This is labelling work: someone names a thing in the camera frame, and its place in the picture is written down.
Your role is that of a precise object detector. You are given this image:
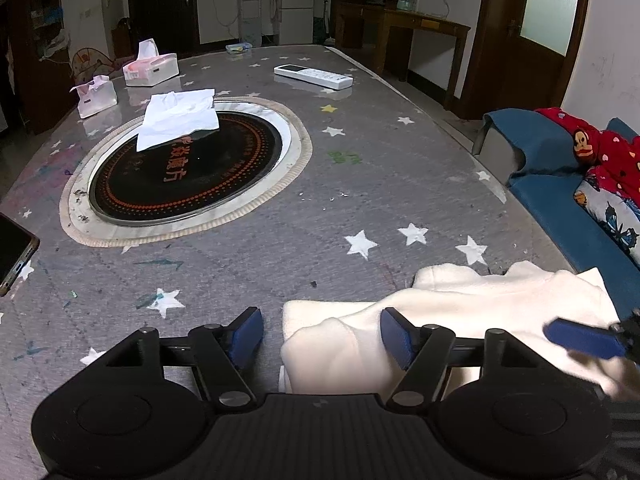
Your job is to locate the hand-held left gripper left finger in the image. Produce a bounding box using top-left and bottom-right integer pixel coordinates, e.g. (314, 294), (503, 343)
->
(82, 306), (265, 413)

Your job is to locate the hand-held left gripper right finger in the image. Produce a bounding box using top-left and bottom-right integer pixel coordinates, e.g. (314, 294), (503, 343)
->
(380, 307), (551, 413)

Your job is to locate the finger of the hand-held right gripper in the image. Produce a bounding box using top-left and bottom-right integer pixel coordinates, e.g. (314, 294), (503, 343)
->
(543, 310), (640, 361)

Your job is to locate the white garment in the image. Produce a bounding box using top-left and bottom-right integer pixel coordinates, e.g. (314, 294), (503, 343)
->
(278, 261), (626, 401)

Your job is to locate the butterfly print pillow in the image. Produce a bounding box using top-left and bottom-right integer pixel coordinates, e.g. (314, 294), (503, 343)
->
(572, 177), (640, 268)

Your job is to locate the blue sofa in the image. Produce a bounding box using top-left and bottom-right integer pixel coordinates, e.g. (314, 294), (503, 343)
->
(472, 107), (640, 311)

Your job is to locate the grey star-print table cover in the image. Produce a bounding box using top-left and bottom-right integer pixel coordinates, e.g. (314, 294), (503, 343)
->
(0, 44), (586, 480)

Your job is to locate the round built-in induction cooker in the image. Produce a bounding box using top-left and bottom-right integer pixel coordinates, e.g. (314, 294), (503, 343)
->
(59, 96), (313, 249)

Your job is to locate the red printed garment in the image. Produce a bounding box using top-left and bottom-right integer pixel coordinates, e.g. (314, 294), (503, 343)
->
(534, 106), (640, 208)

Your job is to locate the white tissue paper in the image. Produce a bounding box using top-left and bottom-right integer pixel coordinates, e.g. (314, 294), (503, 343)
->
(136, 88), (220, 152)

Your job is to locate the black smartphone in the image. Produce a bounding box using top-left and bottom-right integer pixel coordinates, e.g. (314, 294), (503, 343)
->
(0, 212), (41, 298)

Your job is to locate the white remote control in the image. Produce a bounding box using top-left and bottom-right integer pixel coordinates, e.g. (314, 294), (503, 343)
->
(273, 64), (354, 90)

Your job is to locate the large pink white tissue box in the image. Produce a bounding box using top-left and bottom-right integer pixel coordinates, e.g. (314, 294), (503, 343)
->
(122, 39), (180, 87)

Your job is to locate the small pink white tissue box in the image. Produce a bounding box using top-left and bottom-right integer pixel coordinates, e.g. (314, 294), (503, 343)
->
(70, 75), (118, 119)

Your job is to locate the wooden door with frosted glass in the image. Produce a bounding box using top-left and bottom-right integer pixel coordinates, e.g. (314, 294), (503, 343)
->
(460, 0), (593, 121)

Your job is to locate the wooden side desk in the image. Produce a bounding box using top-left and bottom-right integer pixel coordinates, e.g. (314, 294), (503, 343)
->
(334, 1), (472, 111)

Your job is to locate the white water dispenser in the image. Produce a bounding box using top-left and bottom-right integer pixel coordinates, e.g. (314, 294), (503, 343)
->
(239, 0), (263, 47)

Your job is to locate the pink dotted play tent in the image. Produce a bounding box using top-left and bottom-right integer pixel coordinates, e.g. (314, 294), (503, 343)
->
(69, 47), (131, 81)

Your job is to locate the white refrigerator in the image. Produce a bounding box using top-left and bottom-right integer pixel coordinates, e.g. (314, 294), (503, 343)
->
(277, 0), (316, 46)

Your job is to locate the dark wooden door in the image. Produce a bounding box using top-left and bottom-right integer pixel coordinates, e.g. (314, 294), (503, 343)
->
(126, 0), (201, 56)

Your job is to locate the dark wooden shelf cabinet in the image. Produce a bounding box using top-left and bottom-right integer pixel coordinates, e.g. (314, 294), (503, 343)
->
(7, 0), (76, 136)

